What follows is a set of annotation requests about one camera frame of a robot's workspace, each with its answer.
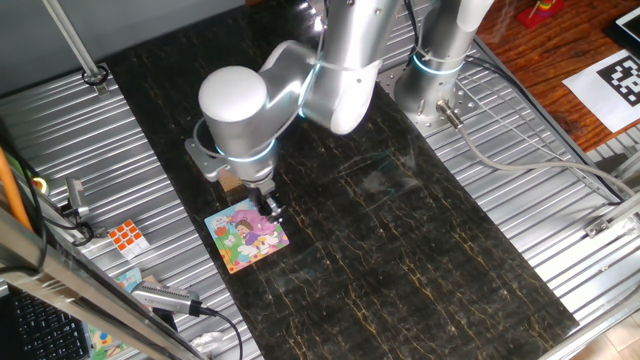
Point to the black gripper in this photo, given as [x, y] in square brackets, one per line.
[260, 192]

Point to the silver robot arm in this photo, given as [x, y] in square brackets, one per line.
[240, 115]

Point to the colourful butterfly puzzle board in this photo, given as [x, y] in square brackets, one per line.
[246, 237]

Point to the colourful cartoon vehicle puzzle board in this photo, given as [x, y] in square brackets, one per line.
[131, 281]

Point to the plain wooden block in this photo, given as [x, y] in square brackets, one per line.
[230, 181]

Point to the black marble pattern mat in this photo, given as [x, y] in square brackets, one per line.
[375, 250]

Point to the orange and white Rubik's cube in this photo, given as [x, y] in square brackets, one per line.
[128, 239]

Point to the crumpled white wrapper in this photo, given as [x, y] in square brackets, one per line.
[207, 342]

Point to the black computer keyboard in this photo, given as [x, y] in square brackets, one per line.
[47, 330]

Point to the slanted metal pole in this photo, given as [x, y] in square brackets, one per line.
[75, 45]

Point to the orange rod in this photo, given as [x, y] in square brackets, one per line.
[11, 190]

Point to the white paper with marker code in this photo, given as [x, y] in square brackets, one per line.
[602, 92]

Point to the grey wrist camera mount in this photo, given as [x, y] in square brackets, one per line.
[205, 160]

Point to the small grey camera on clamp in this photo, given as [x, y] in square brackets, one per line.
[76, 196]

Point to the aluminium frame beam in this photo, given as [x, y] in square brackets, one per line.
[75, 280]

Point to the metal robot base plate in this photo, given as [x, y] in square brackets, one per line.
[465, 107]

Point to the metal corner bracket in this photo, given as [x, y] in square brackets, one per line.
[612, 217]

